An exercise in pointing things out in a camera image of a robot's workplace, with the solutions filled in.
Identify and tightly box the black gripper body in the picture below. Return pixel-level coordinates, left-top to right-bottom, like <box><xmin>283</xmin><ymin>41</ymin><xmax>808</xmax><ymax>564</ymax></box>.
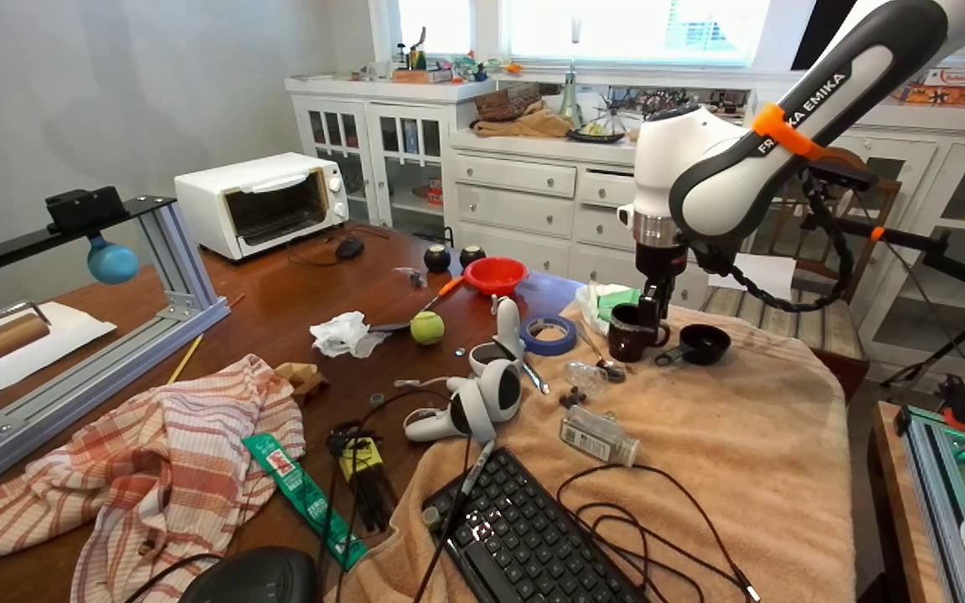
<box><xmin>636</xmin><ymin>244</ymin><xmax>688</xmax><ymax>319</ymax></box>

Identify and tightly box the brown ceramic mug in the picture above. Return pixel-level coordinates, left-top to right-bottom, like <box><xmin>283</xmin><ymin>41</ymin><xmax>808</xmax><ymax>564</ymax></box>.
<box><xmin>607</xmin><ymin>304</ymin><xmax>672</xmax><ymax>361</ymax></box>

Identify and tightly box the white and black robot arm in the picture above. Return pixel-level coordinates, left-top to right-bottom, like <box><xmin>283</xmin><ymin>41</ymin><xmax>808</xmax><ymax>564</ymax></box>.
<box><xmin>629</xmin><ymin>0</ymin><xmax>965</xmax><ymax>319</ymax></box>

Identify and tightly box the black measuring cup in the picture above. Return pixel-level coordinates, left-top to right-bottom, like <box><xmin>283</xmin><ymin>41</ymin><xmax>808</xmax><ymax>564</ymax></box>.
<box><xmin>656</xmin><ymin>325</ymin><xmax>731</xmax><ymax>364</ymax></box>

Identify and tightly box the white coffee filter bowl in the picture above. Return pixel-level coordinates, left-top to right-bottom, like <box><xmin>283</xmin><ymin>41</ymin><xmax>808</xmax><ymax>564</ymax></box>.
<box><xmin>576</xmin><ymin>283</ymin><xmax>641</xmax><ymax>335</ymax></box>

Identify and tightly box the metal spoon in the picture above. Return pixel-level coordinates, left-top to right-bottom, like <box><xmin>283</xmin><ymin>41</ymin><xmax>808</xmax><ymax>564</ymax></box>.
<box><xmin>588</xmin><ymin>359</ymin><xmax>626</xmax><ymax>383</ymax></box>

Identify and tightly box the wooden chair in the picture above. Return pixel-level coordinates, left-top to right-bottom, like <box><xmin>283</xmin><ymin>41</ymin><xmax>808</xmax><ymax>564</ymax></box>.
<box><xmin>704</xmin><ymin>149</ymin><xmax>902</xmax><ymax>361</ymax></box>

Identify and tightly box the white cabinet dresser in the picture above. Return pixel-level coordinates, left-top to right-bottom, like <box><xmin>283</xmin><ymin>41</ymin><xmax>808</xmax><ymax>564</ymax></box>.
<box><xmin>285</xmin><ymin>77</ymin><xmax>645</xmax><ymax>286</ymax></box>

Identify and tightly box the small black clip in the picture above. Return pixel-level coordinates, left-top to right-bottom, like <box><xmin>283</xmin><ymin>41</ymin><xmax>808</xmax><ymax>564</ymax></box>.
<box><xmin>560</xmin><ymin>386</ymin><xmax>591</xmax><ymax>410</ymax></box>

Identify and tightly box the red plastic bowl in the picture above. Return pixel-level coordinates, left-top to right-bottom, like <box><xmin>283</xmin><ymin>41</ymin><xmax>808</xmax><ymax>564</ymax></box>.
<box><xmin>467</xmin><ymin>259</ymin><xmax>526</xmax><ymax>294</ymax></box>

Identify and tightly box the white VR controller rear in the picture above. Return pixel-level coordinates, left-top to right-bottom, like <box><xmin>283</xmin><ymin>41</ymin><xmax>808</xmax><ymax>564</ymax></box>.
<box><xmin>468</xmin><ymin>294</ymin><xmax>522</xmax><ymax>372</ymax></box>

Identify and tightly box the white vr controller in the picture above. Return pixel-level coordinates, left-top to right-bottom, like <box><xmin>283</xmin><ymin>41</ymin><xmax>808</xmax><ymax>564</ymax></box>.
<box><xmin>468</xmin><ymin>294</ymin><xmax>522</xmax><ymax>372</ymax></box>
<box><xmin>401</xmin><ymin>359</ymin><xmax>522</xmax><ymax>443</ymax></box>

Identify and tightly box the small glass bottle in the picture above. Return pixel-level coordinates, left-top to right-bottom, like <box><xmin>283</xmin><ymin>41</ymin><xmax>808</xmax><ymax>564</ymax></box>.
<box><xmin>560</xmin><ymin>407</ymin><xmax>641</xmax><ymax>465</ymax></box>

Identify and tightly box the tan towel table cover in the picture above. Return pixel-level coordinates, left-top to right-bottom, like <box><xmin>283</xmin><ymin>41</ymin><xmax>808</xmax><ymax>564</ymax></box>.
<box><xmin>338</xmin><ymin>298</ymin><xmax>858</xmax><ymax>603</ymax></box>

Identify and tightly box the black round object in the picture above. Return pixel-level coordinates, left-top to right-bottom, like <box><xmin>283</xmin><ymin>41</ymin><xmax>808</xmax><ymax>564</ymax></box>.
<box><xmin>421</xmin><ymin>244</ymin><xmax>450</xmax><ymax>276</ymax></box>

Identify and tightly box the white VR controller front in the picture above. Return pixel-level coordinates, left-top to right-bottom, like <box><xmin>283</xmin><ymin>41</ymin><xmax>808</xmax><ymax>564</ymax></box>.
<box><xmin>401</xmin><ymin>359</ymin><xmax>522</xmax><ymax>443</ymax></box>

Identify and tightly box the yellow-green tennis ball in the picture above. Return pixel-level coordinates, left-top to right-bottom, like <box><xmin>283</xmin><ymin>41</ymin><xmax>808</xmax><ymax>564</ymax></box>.
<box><xmin>410</xmin><ymin>313</ymin><xmax>446</xmax><ymax>347</ymax></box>

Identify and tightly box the black tripod stand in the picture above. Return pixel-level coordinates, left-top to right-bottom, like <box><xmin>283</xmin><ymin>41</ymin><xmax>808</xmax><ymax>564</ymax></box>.
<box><xmin>839</xmin><ymin>217</ymin><xmax>965</xmax><ymax>386</ymax></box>

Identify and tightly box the wooden dining table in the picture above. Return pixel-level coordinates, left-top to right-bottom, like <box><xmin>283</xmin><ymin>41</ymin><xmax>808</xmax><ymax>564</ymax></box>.
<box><xmin>0</xmin><ymin>228</ymin><xmax>576</xmax><ymax>603</ymax></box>

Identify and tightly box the black keyboard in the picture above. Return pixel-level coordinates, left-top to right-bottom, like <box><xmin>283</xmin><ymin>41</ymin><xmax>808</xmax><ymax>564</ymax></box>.
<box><xmin>446</xmin><ymin>449</ymin><xmax>645</xmax><ymax>603</ymax></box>

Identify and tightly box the black computer mouse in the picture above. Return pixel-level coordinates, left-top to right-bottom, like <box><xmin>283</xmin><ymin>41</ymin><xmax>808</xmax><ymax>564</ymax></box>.
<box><xmin>334</xmin><ymin>235</ymin><xmax>366</xmax><ymax>264</ymax></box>

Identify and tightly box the crumpled white tissue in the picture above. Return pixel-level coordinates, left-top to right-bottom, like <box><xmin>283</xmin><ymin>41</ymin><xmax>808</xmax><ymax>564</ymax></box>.
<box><xmin>310</xmin><ymin>313</ymin><xmax>385</xmax><ymax>359</ymax></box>

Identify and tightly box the black yellow tool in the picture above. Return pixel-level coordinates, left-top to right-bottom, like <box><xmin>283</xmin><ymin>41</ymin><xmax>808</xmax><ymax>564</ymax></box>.
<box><xmin>330</xmin><ymin>430</ymin><xmax>395</xmax><ymax>532</ymax></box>

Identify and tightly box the white toaster oven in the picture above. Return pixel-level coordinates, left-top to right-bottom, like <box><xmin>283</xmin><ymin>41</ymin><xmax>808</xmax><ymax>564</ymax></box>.
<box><xmin>176</xmin><ymin>151</ymin><xmax>349</xmax><ymax>262</ymax></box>

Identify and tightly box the green package strip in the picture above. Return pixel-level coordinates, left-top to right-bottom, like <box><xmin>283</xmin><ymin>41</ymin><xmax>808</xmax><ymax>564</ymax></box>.
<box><xmin>246</xmin><ymin>431</ymin><xmax>369</xmax><ymax>571</ymax></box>

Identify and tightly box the yellow pencil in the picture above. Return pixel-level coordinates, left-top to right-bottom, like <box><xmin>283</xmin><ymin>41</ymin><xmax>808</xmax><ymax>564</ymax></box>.
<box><xmin>167</xmin><ymin>335</ymin><xmax>205</xmax><ymax>386</ymax></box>

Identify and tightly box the black round pad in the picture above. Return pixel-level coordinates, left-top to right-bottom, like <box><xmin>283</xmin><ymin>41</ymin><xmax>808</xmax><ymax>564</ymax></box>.
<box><xmin>180</xmin><ymin>546</ymin><xmax>320</xmax><ymax>603</ymax></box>

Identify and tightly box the blue bulb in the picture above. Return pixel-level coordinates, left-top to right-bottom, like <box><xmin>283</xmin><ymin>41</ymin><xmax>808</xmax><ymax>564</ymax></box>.
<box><xmin>89</xmin><ymin>237</ymin><xmax>141</xmax><ymax>286</ymax></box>

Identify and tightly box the red striped cloth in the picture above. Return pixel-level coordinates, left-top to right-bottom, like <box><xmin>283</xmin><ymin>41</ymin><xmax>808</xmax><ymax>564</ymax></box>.
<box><xmin>0</xmin><ymin>357</ymin><xmax>306</xmax><ymax>603</ymax></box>

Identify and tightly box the white paper sheet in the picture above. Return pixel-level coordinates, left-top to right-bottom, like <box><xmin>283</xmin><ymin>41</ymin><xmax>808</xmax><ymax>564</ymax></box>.
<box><xmin>0</xmin><ymin>303</ymin><xmax>114</xmax><ymax>392</ymax></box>

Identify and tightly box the orange handled screwdriver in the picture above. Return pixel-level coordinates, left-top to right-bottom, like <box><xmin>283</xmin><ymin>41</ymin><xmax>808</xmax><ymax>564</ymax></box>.
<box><xmin>410</xmin><ymin>276</ymin><xmax>467</xmax><ymax>323</ymax></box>

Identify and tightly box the black cable on towel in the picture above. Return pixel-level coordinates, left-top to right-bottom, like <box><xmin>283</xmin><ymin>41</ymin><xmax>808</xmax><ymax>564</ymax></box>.
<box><xmin>554</xmin><ymin>460</ymin><xmax>763</xmax><ymax>603</ymax></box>

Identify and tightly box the robot base aluminium frame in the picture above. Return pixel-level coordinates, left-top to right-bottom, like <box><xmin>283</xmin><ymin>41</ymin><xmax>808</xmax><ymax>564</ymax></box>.
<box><xmin>868</xmin><ymin>401</ymin><xmax>965</xmax><ymax>603</ymax></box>

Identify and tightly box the aluminium frame stand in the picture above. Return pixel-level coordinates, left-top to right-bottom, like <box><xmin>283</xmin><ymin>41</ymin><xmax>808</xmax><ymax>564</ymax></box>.
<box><xmin>0</xmin><ymin>187</ymin><xmax>227</xmax><ymax>476</ymax></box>

